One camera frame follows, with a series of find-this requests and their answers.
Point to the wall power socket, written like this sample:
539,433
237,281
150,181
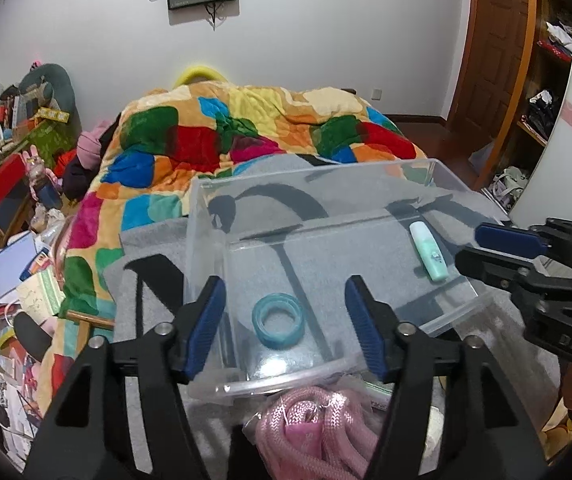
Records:
376,93

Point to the yellow pillow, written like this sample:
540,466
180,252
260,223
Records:
196,73

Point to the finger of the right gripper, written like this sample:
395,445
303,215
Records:
521,243
499,271

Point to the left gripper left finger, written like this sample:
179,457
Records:
195,326

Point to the pink knit hat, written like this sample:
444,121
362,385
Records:
93,144

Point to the red box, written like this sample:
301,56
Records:
12,173

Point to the mint green lotion bottle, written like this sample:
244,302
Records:
429,251

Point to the grey green chair back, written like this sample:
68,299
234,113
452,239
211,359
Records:
54,88

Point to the clear plastic storage box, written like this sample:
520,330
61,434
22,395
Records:
304,231

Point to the blue tape roll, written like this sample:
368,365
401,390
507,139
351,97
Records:
278,321

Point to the colourful patchwork quilt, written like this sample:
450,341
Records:
210,130

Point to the grey black patterned blanket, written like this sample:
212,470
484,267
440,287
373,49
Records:
151,275

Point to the blue white book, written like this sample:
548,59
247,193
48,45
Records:
13,259

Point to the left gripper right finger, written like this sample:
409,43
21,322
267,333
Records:
375,325

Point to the pink rabbit toy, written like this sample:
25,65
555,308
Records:
45,188

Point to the wooden door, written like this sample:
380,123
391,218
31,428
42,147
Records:
495,39

